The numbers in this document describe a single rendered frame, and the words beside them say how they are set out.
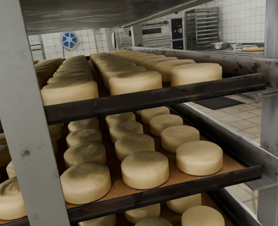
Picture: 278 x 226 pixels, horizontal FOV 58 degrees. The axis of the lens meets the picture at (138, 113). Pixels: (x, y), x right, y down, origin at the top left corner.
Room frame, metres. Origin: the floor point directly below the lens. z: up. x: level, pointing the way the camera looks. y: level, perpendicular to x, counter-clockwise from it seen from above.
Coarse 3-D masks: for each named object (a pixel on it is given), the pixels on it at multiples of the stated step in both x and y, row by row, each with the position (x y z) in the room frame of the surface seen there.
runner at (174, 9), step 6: (192, 0) 0.31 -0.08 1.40; (198, 0) 0.30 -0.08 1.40; (204, 0) 0.31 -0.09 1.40; (210, 0) 0.32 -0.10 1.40; (174, 6) 0.37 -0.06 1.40; (180, 6) 0.35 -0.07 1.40; (186, 6) 0.36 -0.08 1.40; (192, 6) 0.37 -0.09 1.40; (162, 12) 0.42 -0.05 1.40; (168, 12) 0.42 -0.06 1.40; (174, 12) 0.44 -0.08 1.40; (144, 18) 0.54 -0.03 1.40; (150, 18) 0.53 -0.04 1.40; (132, 24) 0.70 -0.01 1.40
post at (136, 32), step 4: (140, 24) 0.81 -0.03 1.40; (132, 28) 0.81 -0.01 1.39; (136, 28) 0.81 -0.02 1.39; (140, 28) 0.81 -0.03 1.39; (132, 32) 0.81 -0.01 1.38; (136, 32) 0.81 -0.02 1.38; (140, 32) 0.81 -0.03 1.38; (132, 36) 0.82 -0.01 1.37; (136, 36) 0.80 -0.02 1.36; (140, 36) 0.81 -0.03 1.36; (132, 40) 0.83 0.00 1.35; (136, 40) 0.80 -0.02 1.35; (140, 40) 0.81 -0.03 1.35; (136, 44) 0.80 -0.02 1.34; (140, 44) 0.81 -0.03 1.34
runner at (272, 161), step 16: (176, 112) 0.46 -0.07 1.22; (192, 112) 0.39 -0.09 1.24; (208, 128) 0.34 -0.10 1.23; (224, 128) 0.29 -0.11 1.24; (224, 144) 0.29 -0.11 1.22; (240, 144) 0.26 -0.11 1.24; (256, 144) 0.23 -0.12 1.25; (256, 160) 0.23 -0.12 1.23; (272, 160) 0.21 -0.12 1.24; (272, 176) 0.21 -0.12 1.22
